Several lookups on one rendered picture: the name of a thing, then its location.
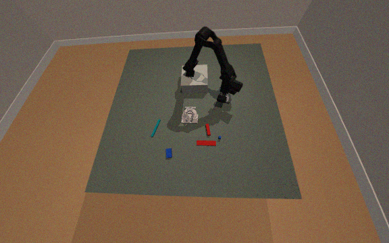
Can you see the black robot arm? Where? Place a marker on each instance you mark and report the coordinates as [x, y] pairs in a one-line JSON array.
[[227, 70]]

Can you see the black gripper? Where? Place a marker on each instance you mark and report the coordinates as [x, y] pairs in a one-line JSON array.
[[222, 98]]

